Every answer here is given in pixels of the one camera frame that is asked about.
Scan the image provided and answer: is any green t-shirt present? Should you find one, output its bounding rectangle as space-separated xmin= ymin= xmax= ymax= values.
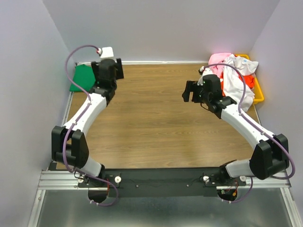
xmin=69 ymin=65 xmax=95 ymax=92

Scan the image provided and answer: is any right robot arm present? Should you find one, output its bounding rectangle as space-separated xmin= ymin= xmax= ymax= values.
xmin=182 ymin=74 xmax=290 ymax=185

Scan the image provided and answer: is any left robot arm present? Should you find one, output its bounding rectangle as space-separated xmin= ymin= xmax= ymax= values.
xmin=51 ymin=58 xmax=124 ymax=187

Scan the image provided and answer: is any white t-shirt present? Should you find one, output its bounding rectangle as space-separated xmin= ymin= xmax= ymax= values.
xmin=223 ymin=54 xmax=259 ymax=112

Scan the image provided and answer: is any pink t-shirt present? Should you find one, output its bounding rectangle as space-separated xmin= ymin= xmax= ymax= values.
xmin=208 ymin=52 xmax=231 ymax=77

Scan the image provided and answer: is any orange t-shirt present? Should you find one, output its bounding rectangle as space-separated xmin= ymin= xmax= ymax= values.
xmin=219 ymin=72 xmax=255 ymax=90

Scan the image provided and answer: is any yellow plastic bin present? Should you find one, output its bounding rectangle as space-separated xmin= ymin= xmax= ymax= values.
xmin=234 ymin=54 xmax=265 ymax=105

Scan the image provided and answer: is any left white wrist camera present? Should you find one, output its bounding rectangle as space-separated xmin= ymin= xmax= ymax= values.
xmin=97 ymin=47 xmax=115 ymax=60

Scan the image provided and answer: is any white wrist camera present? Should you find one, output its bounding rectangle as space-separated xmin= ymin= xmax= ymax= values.
xmin=198 ymin=66 xmax=213 ymax=77
xmin=97 ymin=47 xmax=115 ymax=60

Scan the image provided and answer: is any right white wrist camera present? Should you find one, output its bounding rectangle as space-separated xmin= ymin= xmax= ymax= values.
xmin=198 ymin=66 xmax=213 ymax=77

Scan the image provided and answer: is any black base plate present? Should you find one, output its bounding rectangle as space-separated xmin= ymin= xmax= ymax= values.
xmin=78 ymin=167 xmax=246 ymax=201

